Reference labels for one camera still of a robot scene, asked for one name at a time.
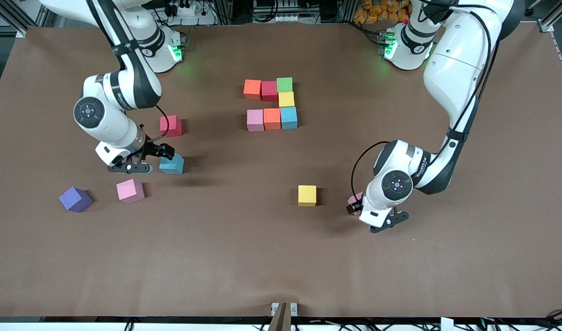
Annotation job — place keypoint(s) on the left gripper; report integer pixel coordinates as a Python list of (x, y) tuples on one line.
[(353, 208)]

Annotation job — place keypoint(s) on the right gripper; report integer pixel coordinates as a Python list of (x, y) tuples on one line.
[(151, 149)]

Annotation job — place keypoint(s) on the pink foam cube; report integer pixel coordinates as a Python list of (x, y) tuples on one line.
[(356, 199), (130, 191), (255, 120)]

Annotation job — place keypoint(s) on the orange foam cube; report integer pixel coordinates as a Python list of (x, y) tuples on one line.
[(272, 118), (252, 89)]

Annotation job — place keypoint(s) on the blue foam cube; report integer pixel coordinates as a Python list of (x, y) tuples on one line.
[(289, 117), (173, 165)]

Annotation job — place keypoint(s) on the red foam cube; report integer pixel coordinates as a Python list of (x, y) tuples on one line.
[(171, 126), (269, 91)]

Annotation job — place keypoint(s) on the yellow foam cube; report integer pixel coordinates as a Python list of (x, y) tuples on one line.
[(286, 99), (307, 195)]

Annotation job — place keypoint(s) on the green foam cube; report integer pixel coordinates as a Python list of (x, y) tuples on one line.
[(284, 84)]

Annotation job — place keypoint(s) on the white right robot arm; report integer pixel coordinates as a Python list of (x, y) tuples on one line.
[(111, 110)]

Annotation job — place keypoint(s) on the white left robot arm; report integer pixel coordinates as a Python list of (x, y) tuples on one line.
[(451, 82)]

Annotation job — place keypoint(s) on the brown paper table cover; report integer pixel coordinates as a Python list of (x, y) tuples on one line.
[(281, 266)]

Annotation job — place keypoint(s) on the purple foam cube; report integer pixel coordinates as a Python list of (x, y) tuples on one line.
[(75, 199)]

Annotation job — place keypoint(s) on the brown vertical bar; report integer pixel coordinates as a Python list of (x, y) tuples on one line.
[(281, 319)]

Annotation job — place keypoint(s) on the white power strip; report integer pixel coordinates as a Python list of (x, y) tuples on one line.
[(285, 18), (203, 19)]

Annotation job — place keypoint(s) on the small white block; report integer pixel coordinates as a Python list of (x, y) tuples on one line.
[(446, 324)]

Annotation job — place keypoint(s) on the pile of orange bags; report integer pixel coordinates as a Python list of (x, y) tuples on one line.
[(382, 11)]

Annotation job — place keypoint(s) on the silver metal bracket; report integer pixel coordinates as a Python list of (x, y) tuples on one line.
[(294, 309)]

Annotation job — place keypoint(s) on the aluminium frame profile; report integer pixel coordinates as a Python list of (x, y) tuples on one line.
[(9, 17), (550, 22)]

